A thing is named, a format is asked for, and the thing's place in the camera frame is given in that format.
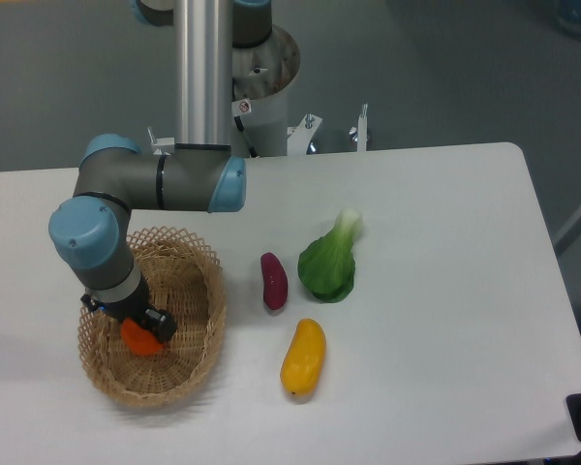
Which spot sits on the purple sweet potato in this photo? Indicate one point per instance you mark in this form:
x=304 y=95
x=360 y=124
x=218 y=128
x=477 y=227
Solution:
x=275 y=282

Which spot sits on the woven wicker basket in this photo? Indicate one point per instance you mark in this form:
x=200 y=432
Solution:
x=185 y=278

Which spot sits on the white metal bracket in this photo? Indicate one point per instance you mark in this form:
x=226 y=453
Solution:
x=359 y=133

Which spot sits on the green bok choy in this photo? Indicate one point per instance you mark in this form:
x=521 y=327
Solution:
x=326 y=267

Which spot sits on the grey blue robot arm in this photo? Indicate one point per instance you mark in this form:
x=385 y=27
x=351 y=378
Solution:
x=200 y=174

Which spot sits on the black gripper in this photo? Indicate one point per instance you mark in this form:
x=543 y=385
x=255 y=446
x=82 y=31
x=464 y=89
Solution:
x=131 y=300

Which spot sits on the yellow mango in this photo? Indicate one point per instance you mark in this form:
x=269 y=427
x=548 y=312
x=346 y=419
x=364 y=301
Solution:
x=303 y=363

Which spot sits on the orange fruit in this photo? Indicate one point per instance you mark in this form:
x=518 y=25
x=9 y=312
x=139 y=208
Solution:
x=141 y=342

